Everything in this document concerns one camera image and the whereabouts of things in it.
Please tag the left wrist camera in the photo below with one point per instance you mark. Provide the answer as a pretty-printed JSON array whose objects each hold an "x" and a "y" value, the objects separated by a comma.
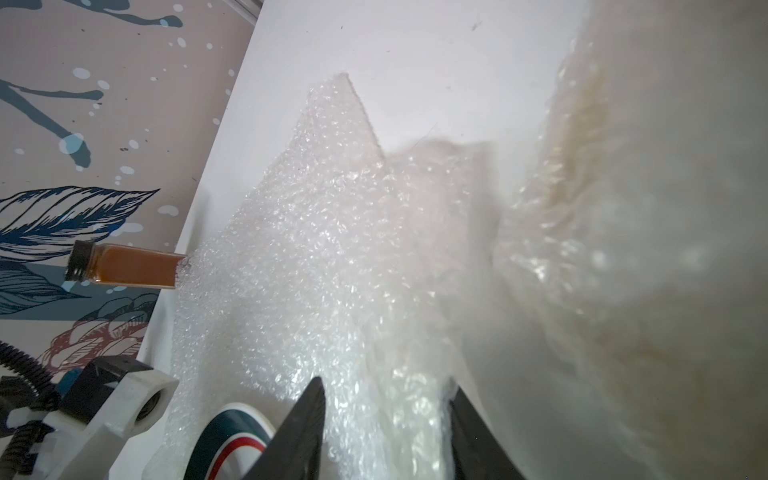
[{"x": 79, "y": 433}]

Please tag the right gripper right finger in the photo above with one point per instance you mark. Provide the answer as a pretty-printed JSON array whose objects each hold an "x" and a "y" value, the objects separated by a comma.
[{"x": 476, "y": 453}]

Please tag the white plate dark rim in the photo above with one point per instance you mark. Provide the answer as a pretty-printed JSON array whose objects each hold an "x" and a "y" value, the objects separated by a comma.
[{"x": 230, "y": 444}]

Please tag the clear bubble wrap sheet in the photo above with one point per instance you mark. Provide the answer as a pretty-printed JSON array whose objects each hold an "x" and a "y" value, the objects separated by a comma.
[
  {"x": 654, "y": 286},
  {"x": 343, "y": 263}
]

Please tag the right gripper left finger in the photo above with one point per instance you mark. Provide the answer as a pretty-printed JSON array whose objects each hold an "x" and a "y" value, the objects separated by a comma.
[{"x": 294, "y": 453}]

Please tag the orange spice bottle black cap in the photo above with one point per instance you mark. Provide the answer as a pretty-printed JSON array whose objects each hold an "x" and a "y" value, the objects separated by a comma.
[{"x": 118, "y": 265}]

